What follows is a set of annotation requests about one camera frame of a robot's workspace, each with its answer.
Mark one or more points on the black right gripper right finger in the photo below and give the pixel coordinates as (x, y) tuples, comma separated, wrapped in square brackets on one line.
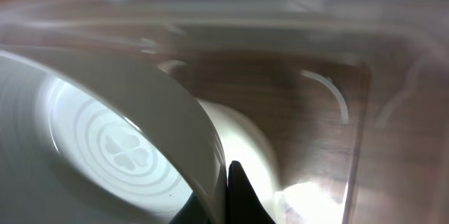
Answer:
[(243, 206)]

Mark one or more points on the clear plastic container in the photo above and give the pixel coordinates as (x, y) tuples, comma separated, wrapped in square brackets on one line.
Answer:
[(351, 95)]

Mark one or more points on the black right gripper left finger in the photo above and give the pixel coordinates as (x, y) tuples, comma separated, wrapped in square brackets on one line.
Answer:
[(191, 213)]

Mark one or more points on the white bowl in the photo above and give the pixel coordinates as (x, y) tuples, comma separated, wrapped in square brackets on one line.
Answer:
[(91, 137)]

